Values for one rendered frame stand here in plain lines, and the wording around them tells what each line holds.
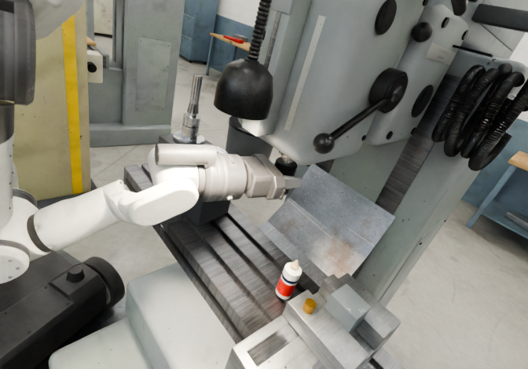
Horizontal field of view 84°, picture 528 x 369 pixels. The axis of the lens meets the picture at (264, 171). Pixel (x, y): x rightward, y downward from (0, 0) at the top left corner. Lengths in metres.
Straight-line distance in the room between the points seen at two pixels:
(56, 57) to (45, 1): 1.67
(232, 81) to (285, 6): 0.14
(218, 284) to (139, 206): 0.33
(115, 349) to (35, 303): 0.40
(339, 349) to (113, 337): 0.55
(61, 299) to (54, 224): 0.66
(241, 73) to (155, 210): 0.26
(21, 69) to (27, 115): 1.85
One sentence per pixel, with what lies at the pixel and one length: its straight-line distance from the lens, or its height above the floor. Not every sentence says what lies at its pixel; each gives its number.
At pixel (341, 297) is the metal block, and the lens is 0.61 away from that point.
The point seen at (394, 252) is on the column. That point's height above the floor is 1.01.
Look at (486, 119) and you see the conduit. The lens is 0.65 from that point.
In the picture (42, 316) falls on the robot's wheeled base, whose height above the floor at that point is 0.59.
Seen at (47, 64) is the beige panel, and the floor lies 0.96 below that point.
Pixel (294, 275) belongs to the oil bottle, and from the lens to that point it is 0.69.
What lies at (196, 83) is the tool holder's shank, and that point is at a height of 1.31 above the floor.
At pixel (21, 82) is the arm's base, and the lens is 0.39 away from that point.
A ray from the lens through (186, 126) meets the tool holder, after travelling 0.85.
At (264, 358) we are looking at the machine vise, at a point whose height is 1.02.
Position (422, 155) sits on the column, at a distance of 0.86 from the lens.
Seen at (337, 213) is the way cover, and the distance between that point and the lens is 0.96.
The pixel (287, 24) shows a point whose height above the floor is 1.51.
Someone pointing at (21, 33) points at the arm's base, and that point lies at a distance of 0.39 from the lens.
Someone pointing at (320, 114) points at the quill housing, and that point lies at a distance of 0.45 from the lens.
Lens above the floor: 1.51
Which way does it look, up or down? 28 degrees down
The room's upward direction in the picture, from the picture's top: 16 degrees clockwise
